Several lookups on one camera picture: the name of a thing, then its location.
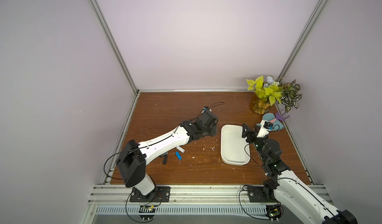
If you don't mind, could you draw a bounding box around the white usb drive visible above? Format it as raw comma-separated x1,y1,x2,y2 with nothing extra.
176,146,185,153

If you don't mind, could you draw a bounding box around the black usb drive long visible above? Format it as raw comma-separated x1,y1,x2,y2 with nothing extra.
163,155,168,165

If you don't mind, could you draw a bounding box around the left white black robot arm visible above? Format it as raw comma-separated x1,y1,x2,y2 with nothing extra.
116,107,218,198

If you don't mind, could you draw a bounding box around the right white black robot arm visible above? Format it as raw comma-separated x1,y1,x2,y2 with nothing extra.
242,120,358,224

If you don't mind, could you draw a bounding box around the white plastic storage box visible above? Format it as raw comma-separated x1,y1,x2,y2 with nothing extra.
220,125,250,166

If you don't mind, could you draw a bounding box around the blue usb flash drive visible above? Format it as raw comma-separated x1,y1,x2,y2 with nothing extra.
175,151,182,160

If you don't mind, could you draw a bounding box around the teal dustpan with pink brush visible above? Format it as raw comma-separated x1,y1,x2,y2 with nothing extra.
262,113,285,131

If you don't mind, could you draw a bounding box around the purple plastic fork toy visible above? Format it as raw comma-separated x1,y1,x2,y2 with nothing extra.
275,110,290,122

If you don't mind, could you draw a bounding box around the yellow green potted plant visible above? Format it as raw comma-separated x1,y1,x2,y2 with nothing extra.
246,76,283,115

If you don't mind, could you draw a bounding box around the dark variegated plant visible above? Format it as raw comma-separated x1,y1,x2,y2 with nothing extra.
281,80,302,113

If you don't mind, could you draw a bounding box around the right electronics board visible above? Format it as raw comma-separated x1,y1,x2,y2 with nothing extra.
265,204,284,222

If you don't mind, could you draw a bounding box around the electronics board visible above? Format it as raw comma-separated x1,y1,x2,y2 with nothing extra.
265,204,284,222
138,205,157,223

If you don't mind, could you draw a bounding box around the left electronics board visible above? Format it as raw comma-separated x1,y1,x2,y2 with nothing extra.
138,205,157,223

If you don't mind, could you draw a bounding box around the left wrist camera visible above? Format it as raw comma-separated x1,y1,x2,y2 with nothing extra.
202,106,211,112

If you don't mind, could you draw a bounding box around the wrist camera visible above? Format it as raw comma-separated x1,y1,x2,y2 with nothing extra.
257,120,274,138
202,106,211,112

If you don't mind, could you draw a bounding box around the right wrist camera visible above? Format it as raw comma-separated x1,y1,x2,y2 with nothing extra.
257,120,274,138

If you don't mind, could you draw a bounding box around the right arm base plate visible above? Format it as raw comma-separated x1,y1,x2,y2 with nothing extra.
245,185,277,203

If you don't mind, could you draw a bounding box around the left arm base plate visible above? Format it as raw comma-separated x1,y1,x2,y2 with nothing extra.
129,186,171,203

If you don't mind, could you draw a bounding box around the aluminium rail frame front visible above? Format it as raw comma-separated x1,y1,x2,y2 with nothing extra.
88,184,333,206

